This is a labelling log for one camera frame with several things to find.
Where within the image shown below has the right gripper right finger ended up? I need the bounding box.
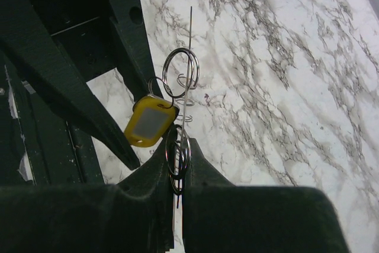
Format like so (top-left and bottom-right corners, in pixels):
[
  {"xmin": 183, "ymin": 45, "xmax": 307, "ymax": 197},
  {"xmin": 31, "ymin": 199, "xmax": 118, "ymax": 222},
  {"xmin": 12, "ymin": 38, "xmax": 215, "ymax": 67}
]
[{"xmin": 182, "ymin": 139, "xmax": 349, "ymax": 252}]

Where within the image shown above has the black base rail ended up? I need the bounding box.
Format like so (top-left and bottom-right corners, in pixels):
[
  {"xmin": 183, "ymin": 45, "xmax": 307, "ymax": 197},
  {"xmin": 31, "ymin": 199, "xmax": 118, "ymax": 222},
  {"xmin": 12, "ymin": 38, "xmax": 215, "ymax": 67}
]
[{"xmin": 4, "ymin": 59, "xmax": 104, "ymax": 185}]

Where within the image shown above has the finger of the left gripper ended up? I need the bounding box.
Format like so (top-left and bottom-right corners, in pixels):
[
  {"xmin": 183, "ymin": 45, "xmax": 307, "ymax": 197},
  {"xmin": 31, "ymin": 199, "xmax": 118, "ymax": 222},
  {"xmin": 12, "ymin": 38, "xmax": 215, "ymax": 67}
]
[
  {"xmin": 108, "ymin": 0, "xmax": 162, "ymax": 98},
  {"xmin": 1, "ymin": 0, "xmax": 140, "ymax": 170}
]

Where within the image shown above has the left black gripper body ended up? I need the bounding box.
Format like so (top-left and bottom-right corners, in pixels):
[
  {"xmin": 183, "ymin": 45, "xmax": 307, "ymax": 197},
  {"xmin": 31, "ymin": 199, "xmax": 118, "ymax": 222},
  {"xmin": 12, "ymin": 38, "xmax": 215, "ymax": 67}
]
[{"xmin": 29, "ymin": 0, "xmax": 115, "ymax": 81}]

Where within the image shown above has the key with yellow tag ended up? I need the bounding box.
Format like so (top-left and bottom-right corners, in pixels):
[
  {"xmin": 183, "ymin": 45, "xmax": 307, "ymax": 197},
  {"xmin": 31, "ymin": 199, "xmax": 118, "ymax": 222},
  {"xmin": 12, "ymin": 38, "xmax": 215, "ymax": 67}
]
[{"xmin": 124, "ymin": 76, "xmax": 179, "ymax": 148}]

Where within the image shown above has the metal keyring with keys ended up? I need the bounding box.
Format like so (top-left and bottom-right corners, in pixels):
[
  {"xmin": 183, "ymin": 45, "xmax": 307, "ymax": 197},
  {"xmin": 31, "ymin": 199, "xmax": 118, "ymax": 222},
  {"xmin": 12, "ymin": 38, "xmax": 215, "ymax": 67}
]
[{"xmin": 162, "ymin": 8, "xmax": 200, "ymax": 203}]

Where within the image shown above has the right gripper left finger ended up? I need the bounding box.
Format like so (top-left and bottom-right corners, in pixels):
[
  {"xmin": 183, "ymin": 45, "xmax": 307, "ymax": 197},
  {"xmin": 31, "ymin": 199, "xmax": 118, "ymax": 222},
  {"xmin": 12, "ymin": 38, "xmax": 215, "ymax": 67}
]
[{"xmin": 1, "ymin": 143, "xmax": 174, "ymax": 252}]

